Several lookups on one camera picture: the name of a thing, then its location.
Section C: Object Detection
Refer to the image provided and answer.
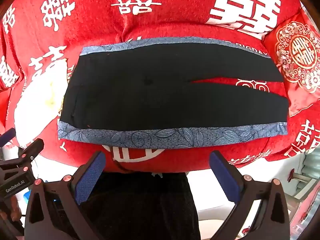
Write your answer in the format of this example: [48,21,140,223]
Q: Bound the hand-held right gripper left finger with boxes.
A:
[24,151,107,240]

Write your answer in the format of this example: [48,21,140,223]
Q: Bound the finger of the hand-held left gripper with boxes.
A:
[0,138,45,180]
[0,128,17,147]

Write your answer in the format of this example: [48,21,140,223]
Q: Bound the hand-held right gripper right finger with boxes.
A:
[209,151,290,240]

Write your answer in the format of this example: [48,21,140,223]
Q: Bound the black pants with blue trim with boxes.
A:
[57,37,290,148]

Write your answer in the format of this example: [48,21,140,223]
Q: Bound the person's left hand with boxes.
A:
[0,196,22,224]

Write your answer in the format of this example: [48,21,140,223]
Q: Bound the white cloth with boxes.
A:
[14,60,69,148]

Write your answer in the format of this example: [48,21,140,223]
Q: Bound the person's dark clothing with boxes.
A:
[81,171,201,240]

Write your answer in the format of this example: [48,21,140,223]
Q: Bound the red embroidered pillow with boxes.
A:
[261,11,320,117]

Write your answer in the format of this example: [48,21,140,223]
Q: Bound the red printed blanket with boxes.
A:
[0,0,320,173]

